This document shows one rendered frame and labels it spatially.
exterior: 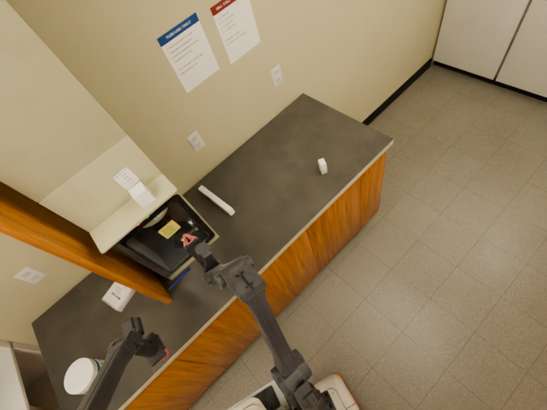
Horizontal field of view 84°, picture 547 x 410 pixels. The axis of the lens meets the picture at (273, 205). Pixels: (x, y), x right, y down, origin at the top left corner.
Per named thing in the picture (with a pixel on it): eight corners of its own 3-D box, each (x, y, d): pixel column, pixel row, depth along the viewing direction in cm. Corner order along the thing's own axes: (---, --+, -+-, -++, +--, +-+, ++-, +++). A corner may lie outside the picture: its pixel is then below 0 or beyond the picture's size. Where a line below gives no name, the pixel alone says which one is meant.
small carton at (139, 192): (137, 199, 107) (127, 189, 102) (150, 190, 108) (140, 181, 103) (143, 207, 104) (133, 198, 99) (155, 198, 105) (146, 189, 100)
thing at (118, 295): (106, 301, 154) (101, 299, 151) (126, 273, 160) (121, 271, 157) (121, 311, 149) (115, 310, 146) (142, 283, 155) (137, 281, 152)
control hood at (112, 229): (107, 244, 113) (88, 233, 104) (175, 187, 119) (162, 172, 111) (120, 263, 107) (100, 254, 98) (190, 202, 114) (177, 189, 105)
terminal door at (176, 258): (168, 276, 148) (113, 245, 114) (215, 234, 154) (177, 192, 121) (168, 277, 147) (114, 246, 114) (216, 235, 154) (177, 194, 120)
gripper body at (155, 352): (155, 332, 116) (143, 329, 110) (168, 353, 111) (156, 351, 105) (141, 345, 115) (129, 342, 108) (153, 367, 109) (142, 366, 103)
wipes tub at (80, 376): (86, 375, 137) (59, 374, 125) (110, 353, 140) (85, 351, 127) (96, 401, 131) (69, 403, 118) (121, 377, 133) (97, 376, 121)
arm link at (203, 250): (209, 286, 118) (228, 273, 121) (203, 272, 109) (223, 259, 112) (194, 265, 124) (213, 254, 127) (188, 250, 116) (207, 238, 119)
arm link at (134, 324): (109, 356, 95) (133, 342, 96) (103, 323, 102) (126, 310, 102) (132, 359, 105) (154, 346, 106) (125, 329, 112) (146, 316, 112)
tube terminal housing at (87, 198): (149, 249, 165) (17, 162, 100) (194, 210, 171) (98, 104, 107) (171, 281, 152) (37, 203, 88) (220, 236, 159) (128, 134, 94)
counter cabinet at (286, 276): (138, 343, 237) (37, 324, 161) (317, 175, 279) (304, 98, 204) (181, 422, 202) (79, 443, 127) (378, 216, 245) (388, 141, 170)
